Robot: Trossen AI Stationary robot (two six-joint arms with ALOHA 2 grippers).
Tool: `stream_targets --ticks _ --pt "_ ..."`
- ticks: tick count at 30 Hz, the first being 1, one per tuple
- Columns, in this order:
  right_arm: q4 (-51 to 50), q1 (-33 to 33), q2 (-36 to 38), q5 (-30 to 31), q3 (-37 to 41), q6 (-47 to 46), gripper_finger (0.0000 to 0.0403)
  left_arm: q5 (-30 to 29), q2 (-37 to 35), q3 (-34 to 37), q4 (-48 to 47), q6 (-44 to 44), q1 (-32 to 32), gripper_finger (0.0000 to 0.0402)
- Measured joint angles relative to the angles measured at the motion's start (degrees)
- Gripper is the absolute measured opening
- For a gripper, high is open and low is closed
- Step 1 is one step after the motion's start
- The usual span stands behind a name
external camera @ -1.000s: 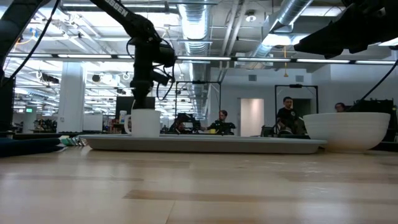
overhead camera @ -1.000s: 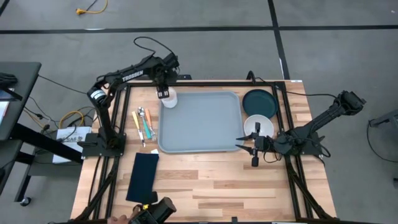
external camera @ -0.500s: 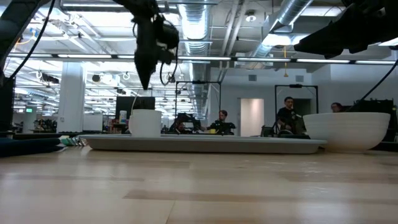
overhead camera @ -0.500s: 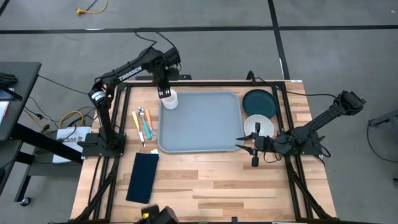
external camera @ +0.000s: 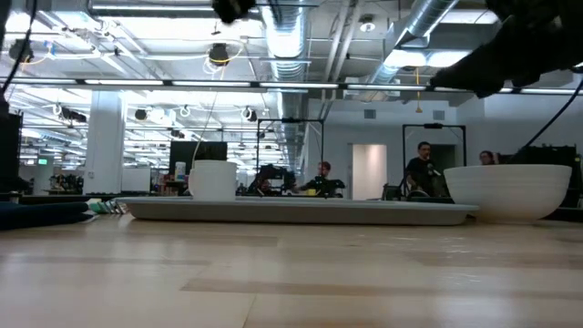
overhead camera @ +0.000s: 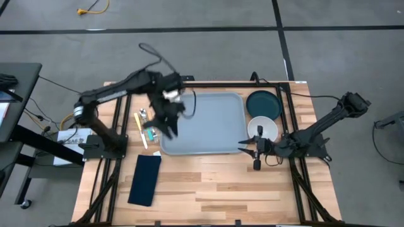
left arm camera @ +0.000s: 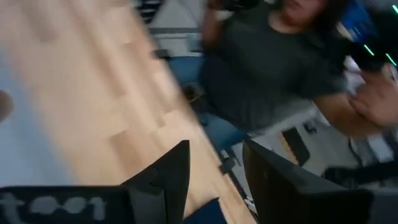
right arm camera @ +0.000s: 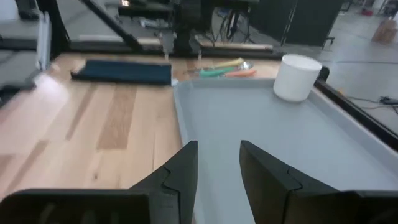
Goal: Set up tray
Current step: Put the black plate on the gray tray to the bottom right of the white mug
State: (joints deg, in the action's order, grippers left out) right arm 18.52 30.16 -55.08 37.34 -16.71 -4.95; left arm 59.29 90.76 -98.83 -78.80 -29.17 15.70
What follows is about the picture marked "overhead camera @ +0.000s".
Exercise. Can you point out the black side desk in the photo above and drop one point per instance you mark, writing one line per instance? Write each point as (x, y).
(25, 104)

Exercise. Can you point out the white ribbed bowl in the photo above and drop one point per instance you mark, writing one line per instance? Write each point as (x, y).
(269, 126)

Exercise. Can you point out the grey plastic tray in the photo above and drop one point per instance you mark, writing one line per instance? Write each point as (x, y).
(214, 126)

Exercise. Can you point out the black flat metal bar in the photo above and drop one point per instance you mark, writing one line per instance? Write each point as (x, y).
(188, 77)

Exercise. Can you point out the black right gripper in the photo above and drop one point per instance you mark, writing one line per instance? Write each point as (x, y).
(265, 147)

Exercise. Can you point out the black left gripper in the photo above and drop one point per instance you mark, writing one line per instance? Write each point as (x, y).
(167, 112)

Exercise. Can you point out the grey chair base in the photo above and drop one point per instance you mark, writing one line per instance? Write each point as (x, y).
(389, 119)

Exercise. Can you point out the dark teal plate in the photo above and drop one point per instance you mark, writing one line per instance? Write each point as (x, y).
(263, 105)

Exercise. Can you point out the white cardboard box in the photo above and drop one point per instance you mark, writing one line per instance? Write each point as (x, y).
(67, 138)

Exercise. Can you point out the navy cloth napkin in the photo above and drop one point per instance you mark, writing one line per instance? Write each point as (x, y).
(145, 179)

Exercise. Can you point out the white and blue papers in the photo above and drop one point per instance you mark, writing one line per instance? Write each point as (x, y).
(2, 110)

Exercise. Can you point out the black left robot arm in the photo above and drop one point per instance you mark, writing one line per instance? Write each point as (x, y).
(107, 93)

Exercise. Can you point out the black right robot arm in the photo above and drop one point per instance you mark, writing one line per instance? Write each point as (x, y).
(325, 124)

